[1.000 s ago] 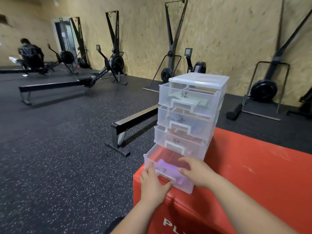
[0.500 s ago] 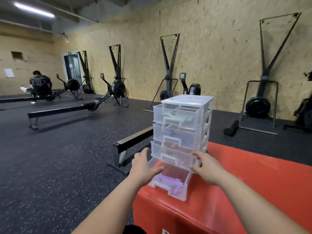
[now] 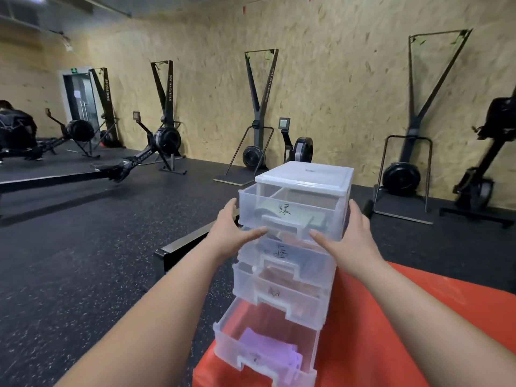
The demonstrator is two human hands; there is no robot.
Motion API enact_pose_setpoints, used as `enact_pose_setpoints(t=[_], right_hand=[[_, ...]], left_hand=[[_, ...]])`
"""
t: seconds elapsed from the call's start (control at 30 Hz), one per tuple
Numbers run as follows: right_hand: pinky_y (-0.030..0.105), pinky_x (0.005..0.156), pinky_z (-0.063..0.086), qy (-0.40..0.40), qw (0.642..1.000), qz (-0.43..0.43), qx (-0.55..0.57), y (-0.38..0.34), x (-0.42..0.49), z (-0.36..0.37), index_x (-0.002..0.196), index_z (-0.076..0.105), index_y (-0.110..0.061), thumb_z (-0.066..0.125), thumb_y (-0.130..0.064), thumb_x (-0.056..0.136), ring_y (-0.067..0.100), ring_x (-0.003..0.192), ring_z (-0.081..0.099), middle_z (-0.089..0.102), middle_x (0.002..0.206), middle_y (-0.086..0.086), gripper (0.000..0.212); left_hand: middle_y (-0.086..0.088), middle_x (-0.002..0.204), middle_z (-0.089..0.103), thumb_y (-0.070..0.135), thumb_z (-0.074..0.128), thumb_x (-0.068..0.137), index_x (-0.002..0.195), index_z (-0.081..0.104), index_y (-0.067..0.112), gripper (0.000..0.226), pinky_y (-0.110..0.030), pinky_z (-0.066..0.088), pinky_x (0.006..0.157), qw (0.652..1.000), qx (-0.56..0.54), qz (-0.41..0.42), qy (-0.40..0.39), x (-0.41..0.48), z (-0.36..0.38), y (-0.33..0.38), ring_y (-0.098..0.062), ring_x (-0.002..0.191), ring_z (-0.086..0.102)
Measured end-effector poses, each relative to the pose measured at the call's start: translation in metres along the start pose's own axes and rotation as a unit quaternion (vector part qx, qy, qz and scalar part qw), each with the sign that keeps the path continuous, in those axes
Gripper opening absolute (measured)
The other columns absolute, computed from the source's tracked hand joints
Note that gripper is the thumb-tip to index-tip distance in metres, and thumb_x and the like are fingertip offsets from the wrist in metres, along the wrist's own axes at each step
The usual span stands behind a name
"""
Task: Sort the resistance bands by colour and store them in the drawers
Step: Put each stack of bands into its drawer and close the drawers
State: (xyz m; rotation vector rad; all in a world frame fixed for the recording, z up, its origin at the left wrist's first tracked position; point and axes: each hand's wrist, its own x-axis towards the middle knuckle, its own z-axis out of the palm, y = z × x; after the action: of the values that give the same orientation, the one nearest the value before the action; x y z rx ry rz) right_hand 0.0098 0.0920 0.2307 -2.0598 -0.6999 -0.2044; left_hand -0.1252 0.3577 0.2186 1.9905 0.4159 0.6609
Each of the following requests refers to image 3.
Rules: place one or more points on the clear plastic drawer unit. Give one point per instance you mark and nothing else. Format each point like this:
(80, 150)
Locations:
(306, 173)

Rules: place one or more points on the black ski machine with stand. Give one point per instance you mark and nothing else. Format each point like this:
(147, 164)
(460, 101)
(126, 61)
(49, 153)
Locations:
(401, 179)
(105, 100)
(167, 96)
(254, 157)

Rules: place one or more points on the person's right forearm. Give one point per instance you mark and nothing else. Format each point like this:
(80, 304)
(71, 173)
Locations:
(435, 330)

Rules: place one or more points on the purple band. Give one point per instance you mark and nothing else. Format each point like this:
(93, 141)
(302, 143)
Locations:
(266, 346)

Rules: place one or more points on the stack of blue bands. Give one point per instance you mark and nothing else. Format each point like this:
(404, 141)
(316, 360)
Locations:
(310, 266)

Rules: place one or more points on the translucent plastic drawer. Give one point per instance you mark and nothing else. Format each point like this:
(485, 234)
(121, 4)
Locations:
(250, 205)
(225, 342)
(246, 286)
(250, 253)

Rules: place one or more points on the black foam roller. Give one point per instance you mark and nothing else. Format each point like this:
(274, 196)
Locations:
(367, 208)

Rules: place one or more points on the black upright rowing machine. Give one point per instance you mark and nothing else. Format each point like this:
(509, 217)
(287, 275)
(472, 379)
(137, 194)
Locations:
(475, 193)

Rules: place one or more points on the grey glass door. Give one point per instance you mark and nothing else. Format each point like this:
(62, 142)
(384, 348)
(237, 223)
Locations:
(82, 96)

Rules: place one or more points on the person's right hand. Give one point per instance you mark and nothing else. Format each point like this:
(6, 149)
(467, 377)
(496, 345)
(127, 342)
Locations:
(356, 249)

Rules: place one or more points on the stack of green bands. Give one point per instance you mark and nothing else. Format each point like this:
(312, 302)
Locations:
(298, 219)

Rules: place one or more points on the red soft plyo box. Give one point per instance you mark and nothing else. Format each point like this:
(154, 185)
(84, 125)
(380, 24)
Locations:
(363, 318)

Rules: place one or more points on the person's left hand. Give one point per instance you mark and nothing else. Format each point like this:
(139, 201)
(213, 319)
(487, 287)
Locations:
(227, 237)

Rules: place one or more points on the person's left forearm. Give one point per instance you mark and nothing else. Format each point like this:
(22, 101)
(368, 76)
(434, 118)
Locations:
(153, 326)

